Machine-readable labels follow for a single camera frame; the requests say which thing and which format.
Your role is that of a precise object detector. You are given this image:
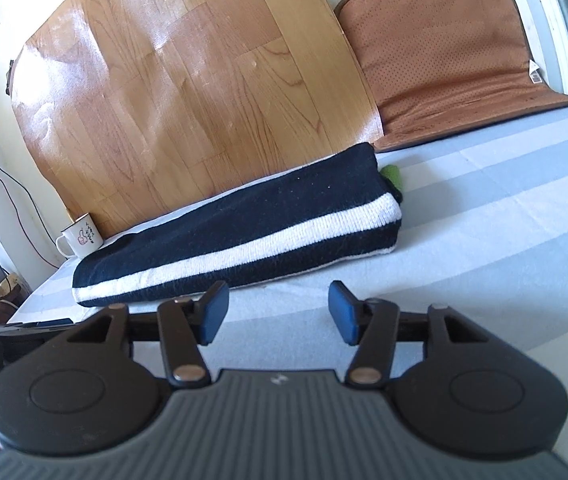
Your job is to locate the brown perforated seat mat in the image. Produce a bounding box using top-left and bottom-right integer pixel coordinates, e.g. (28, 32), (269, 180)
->
(334, 0), (568, 154)

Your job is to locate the white enamel mug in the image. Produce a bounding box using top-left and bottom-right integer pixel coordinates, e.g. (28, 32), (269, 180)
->
(55, 213), (104, 259)

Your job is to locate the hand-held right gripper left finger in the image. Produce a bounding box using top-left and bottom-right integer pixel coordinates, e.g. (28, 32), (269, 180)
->
(66, 281), (230, 389)

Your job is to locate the wood pattern board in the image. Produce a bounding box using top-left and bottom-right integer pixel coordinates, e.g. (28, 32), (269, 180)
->
(8, 0), (383, 241)

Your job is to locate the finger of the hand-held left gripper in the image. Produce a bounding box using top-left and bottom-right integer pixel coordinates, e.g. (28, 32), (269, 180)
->
(0, 318), (74, 341)

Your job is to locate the navy striped knit sweater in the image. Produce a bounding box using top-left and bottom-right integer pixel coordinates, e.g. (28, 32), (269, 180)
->
(72, 142), (403, 308)

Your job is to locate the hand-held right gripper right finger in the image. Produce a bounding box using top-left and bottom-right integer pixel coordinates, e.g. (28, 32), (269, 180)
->
(328, 281), (490, 389)

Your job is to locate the striped light blue bed sheet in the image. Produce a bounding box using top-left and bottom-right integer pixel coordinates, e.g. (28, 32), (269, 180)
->
(6, 106), (568, 466)

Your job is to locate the thin dark cable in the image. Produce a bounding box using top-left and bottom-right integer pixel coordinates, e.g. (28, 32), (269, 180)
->
(0, 110), (62, 267)

